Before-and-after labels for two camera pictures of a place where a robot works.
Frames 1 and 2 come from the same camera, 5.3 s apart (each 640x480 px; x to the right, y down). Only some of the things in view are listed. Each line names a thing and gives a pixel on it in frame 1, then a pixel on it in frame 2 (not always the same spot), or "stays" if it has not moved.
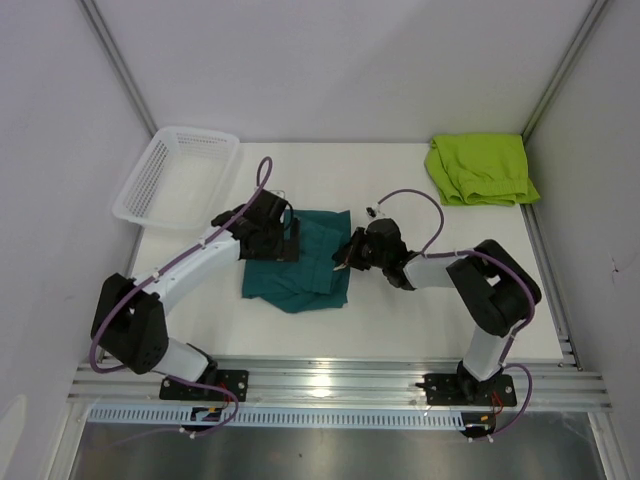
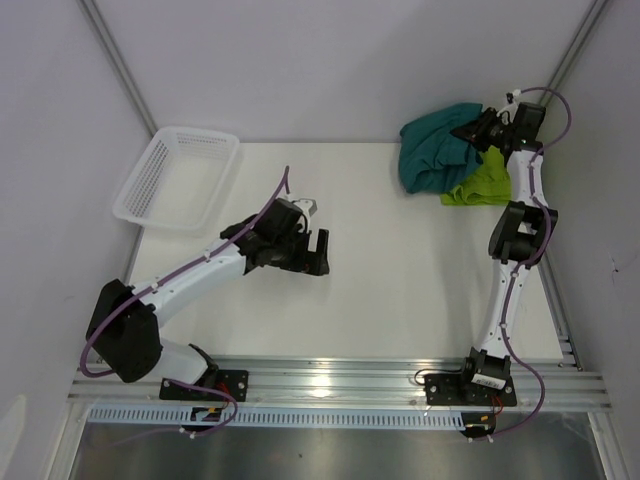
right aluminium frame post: [595, 11] stays
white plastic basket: [182, 179] stays
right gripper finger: [342, 254] -> [484, 122]
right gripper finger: [355, 259] -> [477, 134]
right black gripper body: [378, 259] -> [499, 132]
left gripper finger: [292, 246] -> [321, 266]
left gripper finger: [277, 257] -> [315, 263]
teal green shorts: [312, 281] -> [431, 155]
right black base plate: [464, 389] stays
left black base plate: [233, 381] stays
